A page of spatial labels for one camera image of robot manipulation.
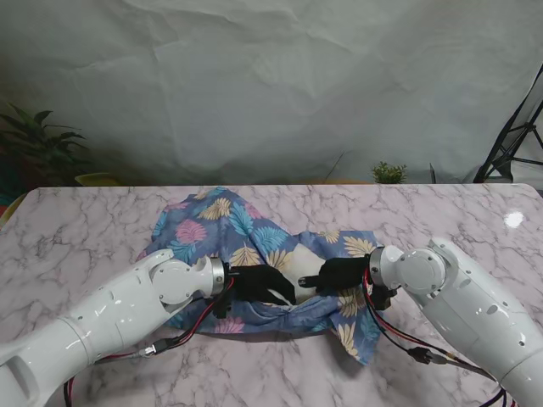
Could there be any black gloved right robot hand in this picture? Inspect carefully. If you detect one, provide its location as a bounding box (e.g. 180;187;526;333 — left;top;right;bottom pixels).
299;256;370;295

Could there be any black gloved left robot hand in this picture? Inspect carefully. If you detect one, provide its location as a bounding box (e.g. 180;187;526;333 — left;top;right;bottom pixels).
231;265;297;306

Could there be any white pillow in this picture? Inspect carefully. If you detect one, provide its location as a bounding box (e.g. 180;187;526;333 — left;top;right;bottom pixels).
271;243;336;306

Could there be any blue leaf print pillowcase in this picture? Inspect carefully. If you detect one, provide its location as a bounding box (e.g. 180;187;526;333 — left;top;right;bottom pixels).
136;186;383;366

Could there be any small green potted plant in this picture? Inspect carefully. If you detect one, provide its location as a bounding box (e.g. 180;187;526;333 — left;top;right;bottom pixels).
370;161;408;185

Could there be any yellow chair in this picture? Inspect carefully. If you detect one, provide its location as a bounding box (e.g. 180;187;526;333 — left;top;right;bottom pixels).
75;171;124;187

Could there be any wrinkled white backdrop sheet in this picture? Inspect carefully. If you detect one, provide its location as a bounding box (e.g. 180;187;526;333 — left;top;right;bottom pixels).
0;0;543;187

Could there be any black tripod light stand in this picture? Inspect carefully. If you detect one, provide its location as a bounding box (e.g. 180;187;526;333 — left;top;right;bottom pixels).
473;63;543;184

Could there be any large green leafy plant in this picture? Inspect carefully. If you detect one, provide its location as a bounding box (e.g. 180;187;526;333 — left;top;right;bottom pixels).
0;101;92;187

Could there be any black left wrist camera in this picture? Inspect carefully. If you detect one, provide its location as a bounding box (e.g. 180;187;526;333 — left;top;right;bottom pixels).
213;291;233;320

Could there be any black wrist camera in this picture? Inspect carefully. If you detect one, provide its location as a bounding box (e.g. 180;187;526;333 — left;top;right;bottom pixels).
213;291;233;320
368;282;399;311

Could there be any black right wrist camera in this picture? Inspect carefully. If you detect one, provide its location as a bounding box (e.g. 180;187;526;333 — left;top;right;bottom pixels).
368;282;399;311

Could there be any red black right arm cable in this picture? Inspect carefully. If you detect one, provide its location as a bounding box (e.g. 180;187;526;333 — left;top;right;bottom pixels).
362;270;510;407

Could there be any red black arm cable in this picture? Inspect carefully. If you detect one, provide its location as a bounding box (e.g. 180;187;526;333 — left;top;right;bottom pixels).
62;273;238;406
362;270;510;407

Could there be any red black left arm cable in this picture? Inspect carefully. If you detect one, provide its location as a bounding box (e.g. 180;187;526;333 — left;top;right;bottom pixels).
62;273;238;406

